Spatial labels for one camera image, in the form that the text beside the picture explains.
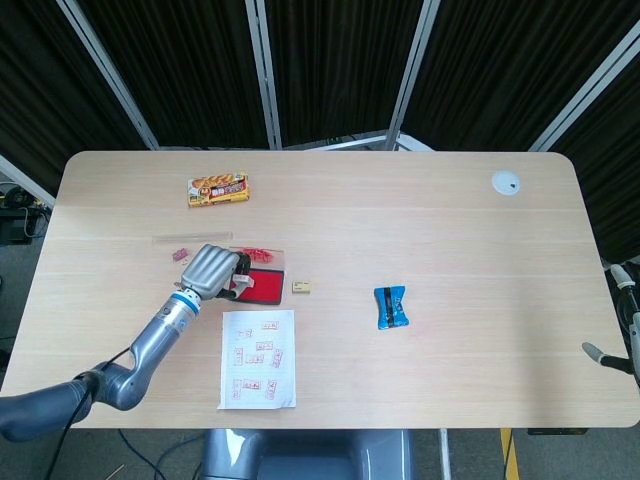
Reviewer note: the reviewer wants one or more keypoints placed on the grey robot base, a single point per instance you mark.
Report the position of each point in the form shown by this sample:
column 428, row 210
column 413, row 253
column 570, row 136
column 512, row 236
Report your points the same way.
column 310, row 455

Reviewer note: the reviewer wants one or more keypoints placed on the clear plastic ruler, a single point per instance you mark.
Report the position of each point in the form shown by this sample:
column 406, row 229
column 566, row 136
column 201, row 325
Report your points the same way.
column 192, row 238

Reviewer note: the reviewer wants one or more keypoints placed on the small wooden stamp block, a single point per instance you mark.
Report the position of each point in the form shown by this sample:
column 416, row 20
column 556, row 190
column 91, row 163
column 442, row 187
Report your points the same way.
column 302, row 287

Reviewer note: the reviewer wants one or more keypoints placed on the stamped white lined notebook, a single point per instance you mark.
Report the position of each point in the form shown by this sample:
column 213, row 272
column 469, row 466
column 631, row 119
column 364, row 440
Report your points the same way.
column 257, row 380

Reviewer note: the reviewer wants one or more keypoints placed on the black table control box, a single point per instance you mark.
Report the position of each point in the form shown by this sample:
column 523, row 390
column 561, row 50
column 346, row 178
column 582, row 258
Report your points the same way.
column 557, row 431

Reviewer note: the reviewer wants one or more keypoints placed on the grey table leg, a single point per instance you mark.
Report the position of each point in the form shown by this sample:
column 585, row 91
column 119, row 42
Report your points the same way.
column 444, row 455

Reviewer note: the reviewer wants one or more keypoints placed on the yellow snack box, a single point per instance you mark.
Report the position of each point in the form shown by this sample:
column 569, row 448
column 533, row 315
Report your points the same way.
column 218, row 190

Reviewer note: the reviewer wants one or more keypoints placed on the blue snack packet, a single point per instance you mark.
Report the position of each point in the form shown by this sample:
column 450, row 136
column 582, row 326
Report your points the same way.
column 391, row 307

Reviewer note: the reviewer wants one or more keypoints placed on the red white stamp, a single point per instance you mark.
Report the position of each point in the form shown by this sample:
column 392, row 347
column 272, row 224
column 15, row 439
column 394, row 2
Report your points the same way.
column 242, row 279

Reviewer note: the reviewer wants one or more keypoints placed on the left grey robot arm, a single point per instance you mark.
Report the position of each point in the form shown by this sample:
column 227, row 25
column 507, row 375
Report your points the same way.
column 145, row 350

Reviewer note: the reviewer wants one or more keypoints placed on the black fabric partition panel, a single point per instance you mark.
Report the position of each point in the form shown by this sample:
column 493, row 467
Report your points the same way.
column 45, row 100
column 500, row 75
column 340, row 65
column 610, row 190
column 185, row 70

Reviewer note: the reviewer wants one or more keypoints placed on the red ink pad case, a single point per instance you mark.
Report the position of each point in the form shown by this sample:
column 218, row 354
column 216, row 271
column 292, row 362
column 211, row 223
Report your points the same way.
column 267, row 287

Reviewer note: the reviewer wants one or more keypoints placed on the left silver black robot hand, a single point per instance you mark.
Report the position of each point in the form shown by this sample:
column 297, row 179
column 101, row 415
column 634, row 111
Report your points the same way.
column 210, row 272

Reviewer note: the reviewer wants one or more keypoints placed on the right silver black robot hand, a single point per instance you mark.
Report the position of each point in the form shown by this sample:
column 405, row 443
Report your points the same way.
column 636, row 330

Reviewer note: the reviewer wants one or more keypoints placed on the small pink stamp piece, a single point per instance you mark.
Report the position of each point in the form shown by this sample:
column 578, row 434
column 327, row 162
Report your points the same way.
column 178, row 255

